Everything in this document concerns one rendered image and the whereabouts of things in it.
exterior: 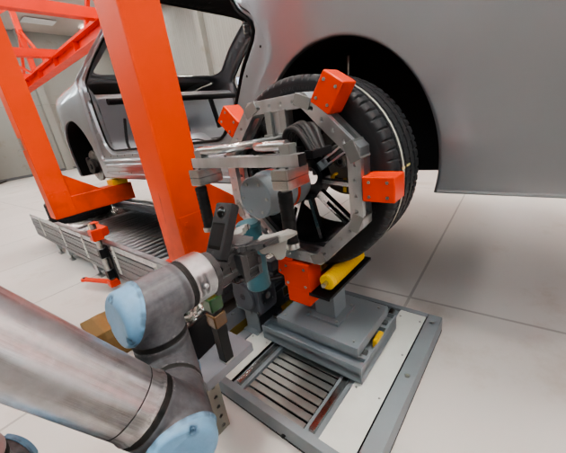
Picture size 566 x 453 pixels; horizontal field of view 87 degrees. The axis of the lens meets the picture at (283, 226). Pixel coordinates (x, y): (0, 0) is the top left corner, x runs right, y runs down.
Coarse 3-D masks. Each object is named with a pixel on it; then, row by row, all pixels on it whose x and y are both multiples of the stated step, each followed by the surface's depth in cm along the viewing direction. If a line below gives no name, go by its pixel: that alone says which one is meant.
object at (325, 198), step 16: (304, 112) 116; (320, 128) 96; (320, 160) 99; (336, 160) 95; (320, 176) 101; (320, 192) 103; (304, 208) 134; (336, 208) 101; (272, 224) 121; (304, 224) 125; (320, 224) 109; (336, 224) 125; (304, 240) 114; (320, 240) 111
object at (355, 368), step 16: (288, 304) 152; (272, 320) 142; (384, 320) 130; (272, 336) 138; (288, 336) 130; (304, 336) 132; (384, 336) 125; (304, 352) 127; (320, 352) 120; (336, 352) 121; (368, 352) 116; (336, 368) 117; (352, 368) 111; (368, 368) 115
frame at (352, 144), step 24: (288, 96) 86; (240, 120) 101; (336, 120) 81; (360, 144) 79; (240, 168) 115; (360, 168) 79; (360, 192) 82; (240, 216) 118; (360, 216) 84; (336, 240) 93
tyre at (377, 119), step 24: (264, 96) 101; (360, 96) 84; (384, 96) 93; (360, 120) 83; (384, 120) 83; (384, 144) 82; (408, 144) 92; (384, 168) 84; (408, 168) 91; (408, 192) 96; (384, 216) 89; (360, 240) 97
